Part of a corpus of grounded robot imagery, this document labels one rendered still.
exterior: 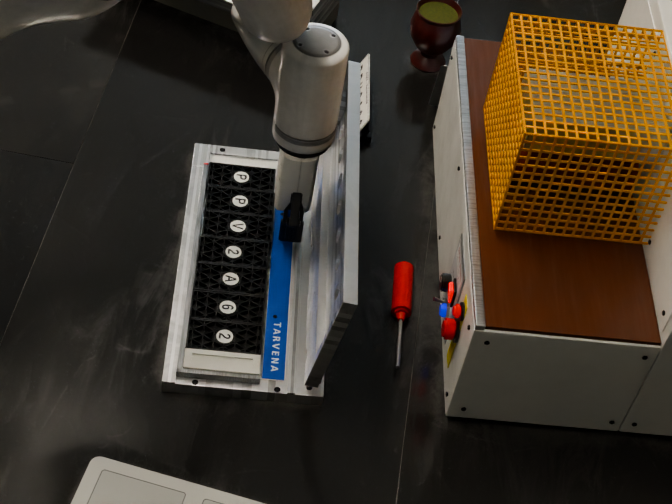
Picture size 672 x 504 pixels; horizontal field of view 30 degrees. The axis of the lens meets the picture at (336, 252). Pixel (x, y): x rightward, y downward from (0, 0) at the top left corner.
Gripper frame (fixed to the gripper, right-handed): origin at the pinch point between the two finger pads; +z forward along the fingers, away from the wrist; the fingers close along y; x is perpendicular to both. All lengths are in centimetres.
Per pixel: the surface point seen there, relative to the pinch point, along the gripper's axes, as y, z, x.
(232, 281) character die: 12.6, 0.9, -7.4
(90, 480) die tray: 43.7, 3.2, -21.8
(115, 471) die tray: 42.2, 3.2, -19.1
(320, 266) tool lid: 13.6, -5.1, 3.9
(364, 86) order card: -28.4, -1.0, 10.1
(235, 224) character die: 2.1, 0.9, -7.8
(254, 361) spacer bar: 25.6, 0.9, -3.6
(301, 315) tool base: 16.3, 2.2, 2.3
